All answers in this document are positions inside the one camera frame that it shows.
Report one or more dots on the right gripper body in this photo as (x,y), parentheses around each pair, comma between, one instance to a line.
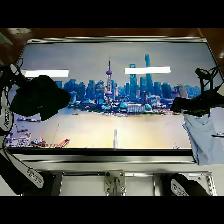
(185,104)

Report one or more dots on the black garment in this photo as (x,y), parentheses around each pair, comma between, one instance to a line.
(40,96)

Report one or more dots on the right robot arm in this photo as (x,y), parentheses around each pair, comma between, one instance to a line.
(213,96)

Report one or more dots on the light blue garment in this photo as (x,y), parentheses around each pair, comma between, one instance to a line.
(205,140)

